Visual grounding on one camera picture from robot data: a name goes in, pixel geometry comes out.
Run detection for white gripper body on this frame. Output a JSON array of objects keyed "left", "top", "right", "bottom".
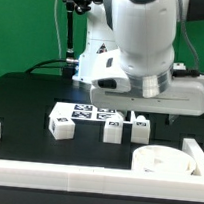
[{"left": 90, "top": 50, "right": 204, "bottom": 116}]

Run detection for white round stool seat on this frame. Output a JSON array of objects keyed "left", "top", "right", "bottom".
[{"left": 131, "top": 145, "right": 196, "bottom": 175}]

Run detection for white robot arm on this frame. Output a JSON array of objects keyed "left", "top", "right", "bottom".
[{"left": 89, "top": 0, "right": 204, "bottom": 116}]

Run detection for white sheet with tags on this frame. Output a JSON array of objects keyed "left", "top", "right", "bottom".
[{"left": 50, "top": 102, "right": 117, "bottom": 121}]

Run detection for black cables on table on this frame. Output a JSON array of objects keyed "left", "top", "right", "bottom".
[{"left": 24, "top": 55, "right": 77, "bottom": 78}]

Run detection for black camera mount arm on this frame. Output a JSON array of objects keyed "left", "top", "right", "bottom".
[{"left": 61, "top": 0, "right": 92, "bottom": 79}]

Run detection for white front fence rail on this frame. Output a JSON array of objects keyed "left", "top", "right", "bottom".
[{"left": 0, "top": 159, "right": 204, "bottom": 202}]

